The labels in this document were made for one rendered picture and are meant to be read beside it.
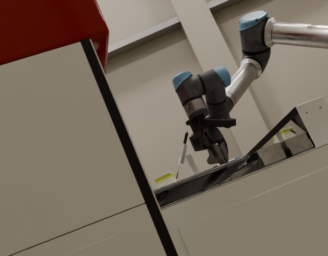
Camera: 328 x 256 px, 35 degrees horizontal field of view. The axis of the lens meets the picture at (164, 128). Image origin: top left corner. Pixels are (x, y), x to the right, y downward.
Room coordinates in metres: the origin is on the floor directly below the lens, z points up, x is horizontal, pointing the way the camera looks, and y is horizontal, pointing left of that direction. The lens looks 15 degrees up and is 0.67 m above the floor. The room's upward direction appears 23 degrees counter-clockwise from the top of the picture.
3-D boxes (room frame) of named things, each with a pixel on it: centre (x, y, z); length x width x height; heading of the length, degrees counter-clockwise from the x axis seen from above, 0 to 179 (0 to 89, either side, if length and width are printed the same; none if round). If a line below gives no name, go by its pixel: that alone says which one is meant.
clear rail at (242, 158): (1.56, -0.03, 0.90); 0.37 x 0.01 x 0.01; 105
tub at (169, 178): (2.11, 0.08, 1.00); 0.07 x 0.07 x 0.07; 79
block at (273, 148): (1.67, -0.27, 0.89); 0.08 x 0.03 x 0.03; 105
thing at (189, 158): (2.00, -0.03, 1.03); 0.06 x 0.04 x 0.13; 105
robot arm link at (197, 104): (1.73, -0.12, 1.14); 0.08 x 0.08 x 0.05
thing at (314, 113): (1.77, -0.35, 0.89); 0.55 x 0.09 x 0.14; 15
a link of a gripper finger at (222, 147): (1.75, -0.13, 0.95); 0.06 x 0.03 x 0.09; 50
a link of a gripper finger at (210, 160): (1.72, -0.11, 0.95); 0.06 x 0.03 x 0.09; 50
